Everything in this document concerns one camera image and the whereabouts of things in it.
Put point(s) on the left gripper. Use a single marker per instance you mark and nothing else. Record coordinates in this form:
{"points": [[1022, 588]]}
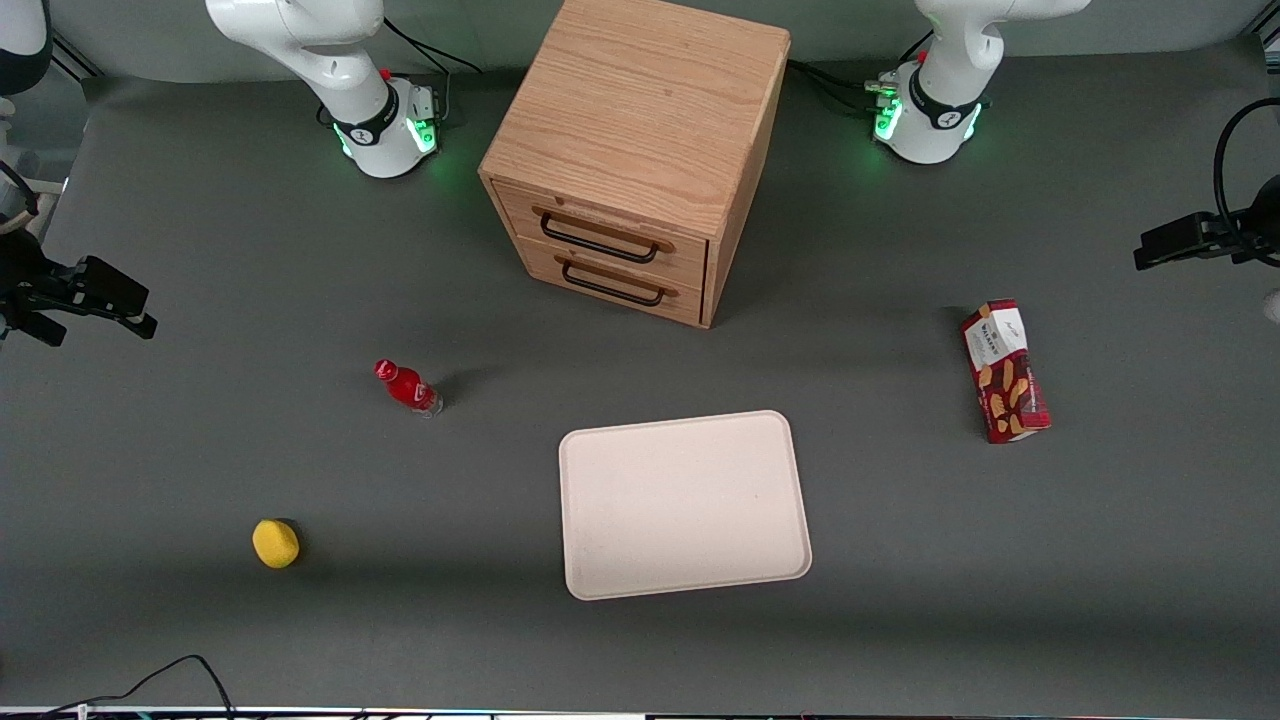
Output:
{"points": [[1243, 237]]}

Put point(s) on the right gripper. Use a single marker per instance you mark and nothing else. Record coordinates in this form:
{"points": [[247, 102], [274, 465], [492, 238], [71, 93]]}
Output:
{"points": [[22, 275]]}

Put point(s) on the red cookie box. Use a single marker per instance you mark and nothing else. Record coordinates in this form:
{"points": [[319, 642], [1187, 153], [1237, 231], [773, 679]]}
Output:
{"points": [[1008, 375]]}

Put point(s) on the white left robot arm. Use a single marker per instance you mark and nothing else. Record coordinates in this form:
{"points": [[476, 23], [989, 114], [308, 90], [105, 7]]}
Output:
{"points": [[935, 147]]}

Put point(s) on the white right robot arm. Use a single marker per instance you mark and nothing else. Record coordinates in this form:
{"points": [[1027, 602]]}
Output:
{"points": [[378, 152]]}

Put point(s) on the beige plastic tray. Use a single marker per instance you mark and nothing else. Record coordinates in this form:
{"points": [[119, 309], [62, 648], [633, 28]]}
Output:
{"points": [[685, 505]]}

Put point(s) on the yellow lemon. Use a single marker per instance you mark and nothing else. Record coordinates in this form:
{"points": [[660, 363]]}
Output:
{"points": [[275, 544]]}

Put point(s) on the small red bottle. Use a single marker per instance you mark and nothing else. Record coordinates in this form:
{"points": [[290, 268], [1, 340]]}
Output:
{"points": [[405, 385]]}

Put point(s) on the wooden drawer with wide front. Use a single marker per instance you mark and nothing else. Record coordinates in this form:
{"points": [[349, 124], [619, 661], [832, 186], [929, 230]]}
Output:
{"points": [[600, 222]]}

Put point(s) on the wooden drawer with narrow front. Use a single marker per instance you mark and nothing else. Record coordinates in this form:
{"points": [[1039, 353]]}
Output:
{"points": [[620, 300]]}

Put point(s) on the wooden drawer cabinet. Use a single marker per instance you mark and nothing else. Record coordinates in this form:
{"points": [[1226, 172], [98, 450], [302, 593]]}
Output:
{"points": [[640, 100]]}

